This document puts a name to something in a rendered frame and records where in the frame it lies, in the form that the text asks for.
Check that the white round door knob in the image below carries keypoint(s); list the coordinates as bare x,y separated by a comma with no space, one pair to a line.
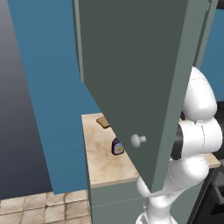
136,140

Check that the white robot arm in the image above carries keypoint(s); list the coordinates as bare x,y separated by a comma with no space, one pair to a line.
195,137

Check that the grey-green wall cabinet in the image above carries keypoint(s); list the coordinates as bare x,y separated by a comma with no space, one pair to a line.
78,38

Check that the brown wooden cutting board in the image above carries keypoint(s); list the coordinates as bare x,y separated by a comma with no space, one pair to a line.
104,121

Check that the grey-green base cabinet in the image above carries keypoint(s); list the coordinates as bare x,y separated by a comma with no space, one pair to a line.
113,204

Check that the grey-green cabinet door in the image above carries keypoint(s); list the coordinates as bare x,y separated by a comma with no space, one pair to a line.
131,73

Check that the dark purple condiment bottle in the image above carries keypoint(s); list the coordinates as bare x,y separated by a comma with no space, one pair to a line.
117,147

